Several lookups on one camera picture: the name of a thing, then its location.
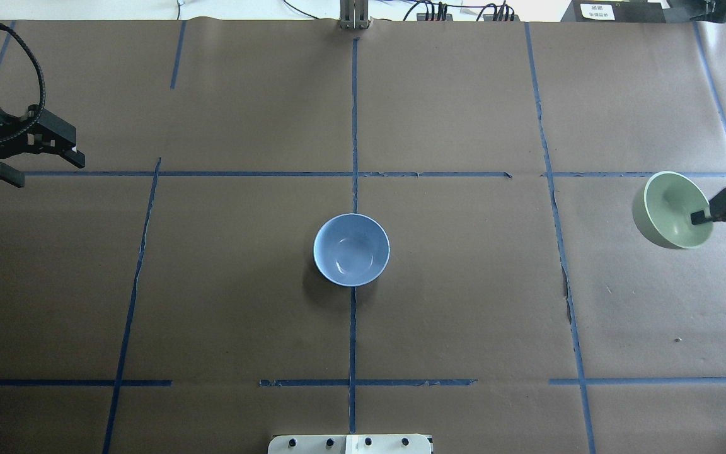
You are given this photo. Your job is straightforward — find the aluminium frame post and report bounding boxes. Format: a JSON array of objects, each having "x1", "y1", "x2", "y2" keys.
[{"x1": 339, "y1": 0, "x2": 371, "y2": 30}]

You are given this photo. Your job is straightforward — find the black box with label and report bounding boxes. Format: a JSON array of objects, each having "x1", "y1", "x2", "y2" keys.
[{"x1": 560, "y1": 1, "x2": 666, "y2": 23}]

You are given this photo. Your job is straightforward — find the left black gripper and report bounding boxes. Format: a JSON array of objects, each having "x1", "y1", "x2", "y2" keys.
[{"x1": 0, "y1": 106, "x2": 86, "y2": 189}]

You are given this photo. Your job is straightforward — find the green bowl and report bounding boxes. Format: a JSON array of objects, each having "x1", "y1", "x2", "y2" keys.
[{"x1": 631, "y1": 172, "x2": 713, "y2": 250}]

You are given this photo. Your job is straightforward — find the white mounting pillar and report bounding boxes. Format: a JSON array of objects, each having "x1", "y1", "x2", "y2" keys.
[{"x1": 267, "y1": 433, "x2": 435, "y2": 453}]

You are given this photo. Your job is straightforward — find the blue bowl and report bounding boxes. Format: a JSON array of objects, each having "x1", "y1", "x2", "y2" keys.
[{"x1": 312, "y1": 213, "x2": 391, "y2": 288}]

